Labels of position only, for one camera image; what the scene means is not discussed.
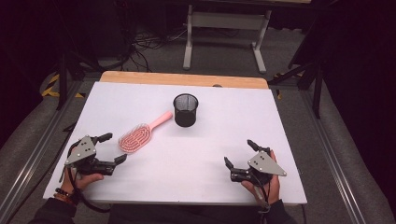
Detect yellow black hazard tape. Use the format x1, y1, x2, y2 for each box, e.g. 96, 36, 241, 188
41, 73, 86, 99

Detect bundle of floor cables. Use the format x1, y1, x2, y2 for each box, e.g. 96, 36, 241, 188
122, 26, 190, 73

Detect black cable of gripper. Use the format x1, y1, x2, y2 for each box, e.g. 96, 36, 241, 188
247, 171, 273, 216
58, 166, 112, 215

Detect person's dark-clothed body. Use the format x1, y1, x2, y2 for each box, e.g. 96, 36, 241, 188
106, 203, 263, 224

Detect person's left hand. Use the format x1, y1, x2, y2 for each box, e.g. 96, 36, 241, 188
60, 168, 105, 196

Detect black mesh pen holder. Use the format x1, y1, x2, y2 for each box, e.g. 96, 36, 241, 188
173, 92, 200, 128

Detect grey metal table frame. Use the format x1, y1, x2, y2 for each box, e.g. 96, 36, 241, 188
182, 4, 273, 75

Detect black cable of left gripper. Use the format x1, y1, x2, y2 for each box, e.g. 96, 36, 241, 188
58, 166, 112, 215

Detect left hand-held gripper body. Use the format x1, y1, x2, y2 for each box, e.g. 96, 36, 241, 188
64, 134, 116, 176

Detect black metal stand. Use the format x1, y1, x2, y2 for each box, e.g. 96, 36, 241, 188
268, 46, 326, 119
55, 50, 104, 111

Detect person's right hand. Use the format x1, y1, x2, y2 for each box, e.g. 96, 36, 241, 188
241, 150, 282, 206

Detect pink hairbrush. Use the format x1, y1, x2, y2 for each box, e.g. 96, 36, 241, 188
118, 110, 174, 154

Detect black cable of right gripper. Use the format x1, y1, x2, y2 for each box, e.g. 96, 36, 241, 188
247, 171, 273, 216

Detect beaded bracelets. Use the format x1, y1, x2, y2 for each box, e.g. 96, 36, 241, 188
53, 187, 78, 206

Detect aluminium floor rail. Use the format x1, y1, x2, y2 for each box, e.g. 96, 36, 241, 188
0, 78, 84, 218
300, 88, 368, 224

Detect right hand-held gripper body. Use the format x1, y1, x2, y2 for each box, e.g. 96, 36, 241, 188
230, 148, 288, 187

